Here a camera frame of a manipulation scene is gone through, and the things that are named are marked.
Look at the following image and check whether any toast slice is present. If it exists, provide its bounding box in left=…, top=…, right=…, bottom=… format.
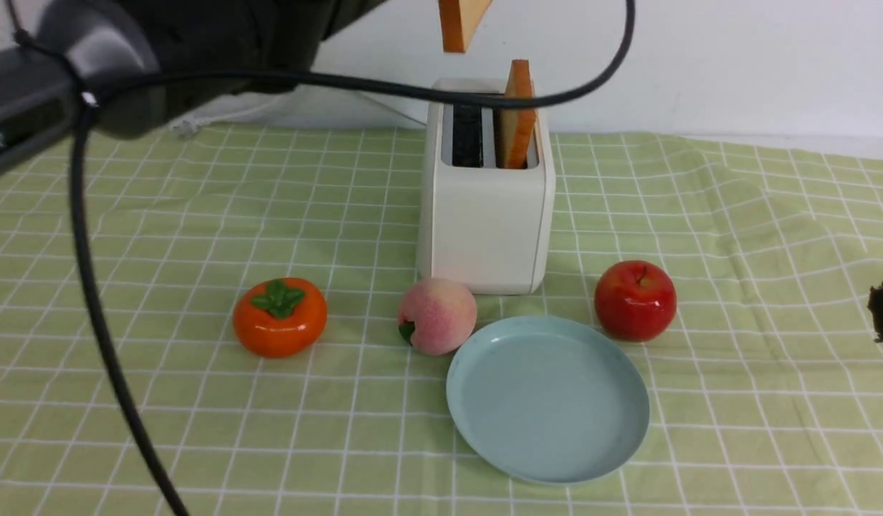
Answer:
left=497, top=59, right=537, bottom=169
left=438, top=0, right=492, bottom=54

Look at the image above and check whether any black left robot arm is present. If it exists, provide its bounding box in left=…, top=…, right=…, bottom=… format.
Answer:
left=0, top=1, right=378, bottom=176

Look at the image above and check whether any green checkered tablecloth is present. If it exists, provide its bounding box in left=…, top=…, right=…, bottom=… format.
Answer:
left=0, top=125, right=883, bottom=516

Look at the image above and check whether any red apple toy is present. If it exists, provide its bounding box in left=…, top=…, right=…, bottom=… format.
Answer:
left=593, top=260, right=677, bottom=343

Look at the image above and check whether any light blue plate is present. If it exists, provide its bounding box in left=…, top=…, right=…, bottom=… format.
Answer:
left=446, top=316, right=651, bottom=484

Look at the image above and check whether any white toaster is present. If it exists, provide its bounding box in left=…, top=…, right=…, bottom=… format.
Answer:
left=416, top=102, right=556, bottom=296

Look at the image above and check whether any pink peach toy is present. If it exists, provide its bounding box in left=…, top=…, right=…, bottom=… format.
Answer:
left=398, top=278, right=477, bottom=356

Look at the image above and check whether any orange persimmon toy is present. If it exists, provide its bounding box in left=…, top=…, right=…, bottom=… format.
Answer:
left=232, top=277, right=329, bottom=359

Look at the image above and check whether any white toaster power cord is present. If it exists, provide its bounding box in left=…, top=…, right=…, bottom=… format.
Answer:
left=168, top=93, right=285, bottom=138

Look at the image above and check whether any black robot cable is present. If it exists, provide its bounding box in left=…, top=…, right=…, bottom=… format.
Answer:
left=4, top=0, right=636, bottom=516

